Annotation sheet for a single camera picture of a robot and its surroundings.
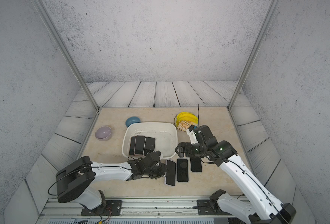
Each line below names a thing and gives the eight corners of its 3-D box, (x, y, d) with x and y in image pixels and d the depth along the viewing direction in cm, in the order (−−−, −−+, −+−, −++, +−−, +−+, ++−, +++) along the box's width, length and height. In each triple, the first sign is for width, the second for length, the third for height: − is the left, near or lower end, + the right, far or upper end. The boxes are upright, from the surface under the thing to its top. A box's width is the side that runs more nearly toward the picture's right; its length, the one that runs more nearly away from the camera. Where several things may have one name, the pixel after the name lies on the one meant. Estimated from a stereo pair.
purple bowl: (96, 142, 102) (92, 137, 96) (101, 132, 108) (97, 126, 103) (111, 142, 102) (108, 137, 96) (114, 131, 108) (111, 126, 103)
